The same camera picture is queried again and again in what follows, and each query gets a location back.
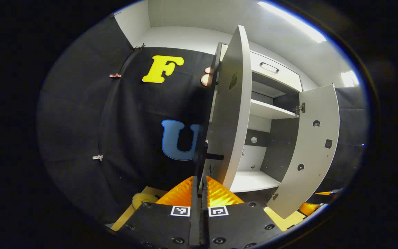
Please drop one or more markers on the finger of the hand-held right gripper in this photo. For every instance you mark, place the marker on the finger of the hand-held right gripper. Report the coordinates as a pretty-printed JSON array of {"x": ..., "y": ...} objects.
[
  {"x": 308, "y": 208},
  {"x": 325, "y": 192}
]

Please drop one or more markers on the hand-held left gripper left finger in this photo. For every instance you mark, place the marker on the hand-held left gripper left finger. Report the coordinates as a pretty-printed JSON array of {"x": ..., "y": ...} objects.
[{"x": 194, "y": 221}]

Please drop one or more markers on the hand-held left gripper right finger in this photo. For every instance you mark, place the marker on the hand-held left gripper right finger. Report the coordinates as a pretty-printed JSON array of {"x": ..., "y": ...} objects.
[{"x": 205, "y": 224}]

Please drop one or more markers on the grey double-door shoe cabinet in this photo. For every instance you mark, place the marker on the grey double-door shoe cabinet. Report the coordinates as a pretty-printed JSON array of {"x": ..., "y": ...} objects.
[{"x": 268, "y": 110}]

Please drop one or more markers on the yellow plush toy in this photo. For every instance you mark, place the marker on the yellow plush toy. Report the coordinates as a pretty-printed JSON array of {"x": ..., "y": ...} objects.
[{"x": 142, "y": 200}]

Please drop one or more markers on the small ceiling light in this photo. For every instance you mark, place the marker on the small ceiling light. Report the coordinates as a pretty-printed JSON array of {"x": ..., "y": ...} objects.
[{"x": 349, "y": 79}]

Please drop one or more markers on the white clip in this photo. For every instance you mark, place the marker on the white clip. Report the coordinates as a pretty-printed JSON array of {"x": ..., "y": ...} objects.
[{"x": 97, "y": 157}]

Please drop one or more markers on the black backdrop cloth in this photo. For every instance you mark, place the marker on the black backdrop cloth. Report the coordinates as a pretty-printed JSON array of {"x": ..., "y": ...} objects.
[{"x": 81, "y": 121}]

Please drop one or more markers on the red clip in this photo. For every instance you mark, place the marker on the red clip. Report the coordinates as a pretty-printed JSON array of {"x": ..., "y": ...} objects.
[{"x": 115, "y": 75}]

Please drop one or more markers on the long ceiling light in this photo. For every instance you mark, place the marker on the long ceiling light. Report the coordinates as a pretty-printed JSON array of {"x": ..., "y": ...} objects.
[{"x": 295, "y": 24}]

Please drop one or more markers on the black binder clip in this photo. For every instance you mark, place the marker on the black binder clip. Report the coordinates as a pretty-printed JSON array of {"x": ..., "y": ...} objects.
[{"x": 138, "y": 47}]

